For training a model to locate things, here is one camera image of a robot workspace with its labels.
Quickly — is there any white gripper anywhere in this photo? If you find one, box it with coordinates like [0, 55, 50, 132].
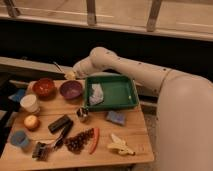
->
[65, 58, 92, 80]

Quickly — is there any orange apple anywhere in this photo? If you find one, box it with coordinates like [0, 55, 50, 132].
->
[24, 115, 40, 131]

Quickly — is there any blue sponge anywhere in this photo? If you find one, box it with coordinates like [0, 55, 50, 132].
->
[106, 111, 126, 125]

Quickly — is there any black handled spoon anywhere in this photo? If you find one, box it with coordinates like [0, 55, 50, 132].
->
[54, 124, 72, 149]

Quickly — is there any white paper cup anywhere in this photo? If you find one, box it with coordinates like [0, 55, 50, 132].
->
[20, 94, 40, 113]

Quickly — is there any red chili pepper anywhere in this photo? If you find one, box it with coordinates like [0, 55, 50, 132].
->
[89, 127, 100, 154]

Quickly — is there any peeled yellow banana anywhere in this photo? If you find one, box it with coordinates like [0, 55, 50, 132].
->
[107, 134, 135, 155]

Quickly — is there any purple bowl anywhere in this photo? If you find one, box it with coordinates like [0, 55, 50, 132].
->
[59, 80, 83, 100]

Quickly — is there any black rectangular box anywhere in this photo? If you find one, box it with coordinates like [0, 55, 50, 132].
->
[48, 115, 70, 133]

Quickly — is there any bunch of dark grapes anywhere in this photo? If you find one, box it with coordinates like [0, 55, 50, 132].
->
[64, 128, 94, 153]

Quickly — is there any blue cloth at table edge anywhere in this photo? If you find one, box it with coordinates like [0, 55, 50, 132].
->
[9, 89, 25, 102]

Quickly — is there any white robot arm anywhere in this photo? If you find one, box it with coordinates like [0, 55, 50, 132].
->
[72, 47, 213, 171]

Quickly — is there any black handled brush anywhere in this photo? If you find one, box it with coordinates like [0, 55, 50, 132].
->
[31, 120, 74, 162]

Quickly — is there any silver metal fork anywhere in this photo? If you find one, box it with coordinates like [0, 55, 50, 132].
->
[53, 61, 65, 74]

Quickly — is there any blue plastic cup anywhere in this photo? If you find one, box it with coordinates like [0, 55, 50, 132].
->
[10, 130, 30, 148]

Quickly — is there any red bowl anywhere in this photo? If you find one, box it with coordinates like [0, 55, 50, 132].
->
[32, 78, 55, 98]

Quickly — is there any white crumpled cloth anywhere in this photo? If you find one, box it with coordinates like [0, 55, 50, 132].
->
[89, 84, 104, 105]

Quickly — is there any small metal cup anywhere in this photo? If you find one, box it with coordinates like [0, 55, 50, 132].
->
[77, 107, 89, 122]

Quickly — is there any green plastic tray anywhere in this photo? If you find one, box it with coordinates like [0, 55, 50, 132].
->
[84, 75, 139, 111]

